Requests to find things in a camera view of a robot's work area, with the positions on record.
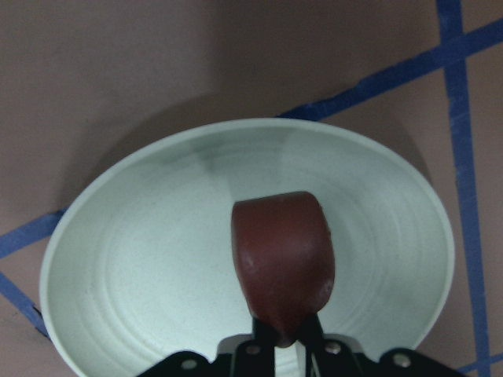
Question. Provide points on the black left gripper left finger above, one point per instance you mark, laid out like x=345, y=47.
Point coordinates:
x=264, y=336

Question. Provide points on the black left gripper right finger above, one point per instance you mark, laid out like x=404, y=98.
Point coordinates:
x=310, y=333

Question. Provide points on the pale green plate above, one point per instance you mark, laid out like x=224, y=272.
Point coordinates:
x=188, y=240

